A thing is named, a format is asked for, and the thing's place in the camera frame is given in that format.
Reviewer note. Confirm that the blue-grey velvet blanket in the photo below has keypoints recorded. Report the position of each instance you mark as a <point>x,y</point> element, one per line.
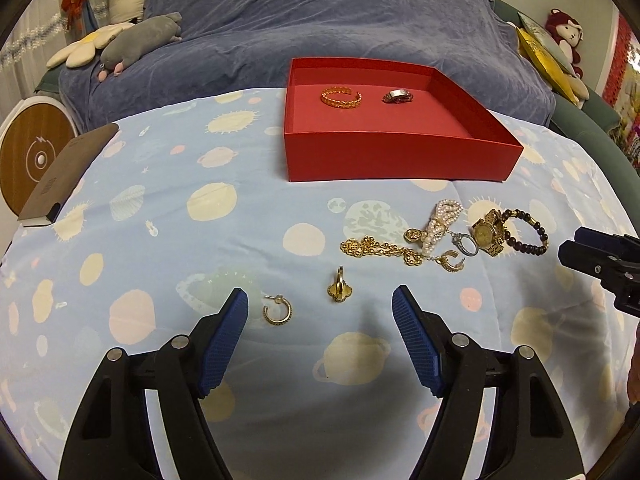
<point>300,15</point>

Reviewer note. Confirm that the green sofa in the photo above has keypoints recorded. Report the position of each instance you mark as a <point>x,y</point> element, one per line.
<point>590,120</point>

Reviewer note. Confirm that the red cardboard box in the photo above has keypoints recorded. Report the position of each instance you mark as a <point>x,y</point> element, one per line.
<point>380,115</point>

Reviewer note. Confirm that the brown notebook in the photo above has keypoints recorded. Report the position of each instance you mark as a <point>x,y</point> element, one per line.
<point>65,170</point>

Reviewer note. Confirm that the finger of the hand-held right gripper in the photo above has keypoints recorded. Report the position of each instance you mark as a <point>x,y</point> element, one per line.
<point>595,265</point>
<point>605,241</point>

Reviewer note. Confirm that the gold hoop earring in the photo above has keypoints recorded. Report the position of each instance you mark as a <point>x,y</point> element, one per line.
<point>278,317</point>
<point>452,265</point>

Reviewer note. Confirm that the person's right forearm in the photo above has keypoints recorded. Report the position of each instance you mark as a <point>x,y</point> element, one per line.
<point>635,360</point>

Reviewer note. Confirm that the red bow decoration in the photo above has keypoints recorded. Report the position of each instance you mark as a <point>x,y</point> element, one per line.
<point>75,2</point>

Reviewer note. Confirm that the white curtain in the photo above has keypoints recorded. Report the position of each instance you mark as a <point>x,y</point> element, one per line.
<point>35,25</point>

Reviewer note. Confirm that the yellow cushion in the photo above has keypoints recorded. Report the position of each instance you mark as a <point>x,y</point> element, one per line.
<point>542,57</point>

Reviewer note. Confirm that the gold wristwatch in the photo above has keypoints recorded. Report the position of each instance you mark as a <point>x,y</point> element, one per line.
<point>486,232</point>

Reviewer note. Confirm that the silver wristwatch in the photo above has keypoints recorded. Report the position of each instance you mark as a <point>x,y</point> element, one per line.
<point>396,96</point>

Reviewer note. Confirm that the white round wooden-faced appliance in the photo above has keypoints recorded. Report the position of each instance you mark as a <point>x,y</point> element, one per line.
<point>30,155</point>

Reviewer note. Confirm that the red monkey plush toy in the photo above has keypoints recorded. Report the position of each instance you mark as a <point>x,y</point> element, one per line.
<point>565,32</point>

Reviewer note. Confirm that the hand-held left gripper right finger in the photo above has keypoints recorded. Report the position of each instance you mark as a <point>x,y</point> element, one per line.
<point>417,340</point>

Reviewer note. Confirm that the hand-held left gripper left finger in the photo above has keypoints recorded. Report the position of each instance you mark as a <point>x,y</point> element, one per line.
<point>222,340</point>

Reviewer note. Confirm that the flower-shaped cushion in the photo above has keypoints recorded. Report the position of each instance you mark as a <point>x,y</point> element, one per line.
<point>80,47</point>

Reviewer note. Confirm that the red wall decoration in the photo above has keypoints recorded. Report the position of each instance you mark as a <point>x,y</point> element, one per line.
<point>620,60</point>

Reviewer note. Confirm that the grey plush toy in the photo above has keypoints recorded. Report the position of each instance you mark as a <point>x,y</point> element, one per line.
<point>140,40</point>

